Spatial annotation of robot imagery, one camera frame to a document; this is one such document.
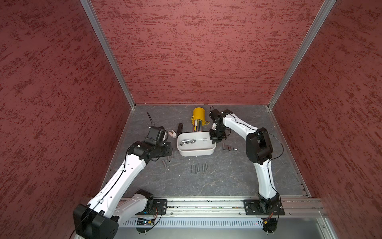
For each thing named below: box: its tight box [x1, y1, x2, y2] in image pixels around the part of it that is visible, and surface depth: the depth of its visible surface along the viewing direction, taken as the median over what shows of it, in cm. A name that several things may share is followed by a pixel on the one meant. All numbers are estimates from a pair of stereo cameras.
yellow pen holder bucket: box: [191, 107, 210, 126], surface depth 109 cm
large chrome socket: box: [179, 138, 192, 146], surface depth 99 cm
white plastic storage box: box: [177, 131, 217, 157], surface depth 99 cm
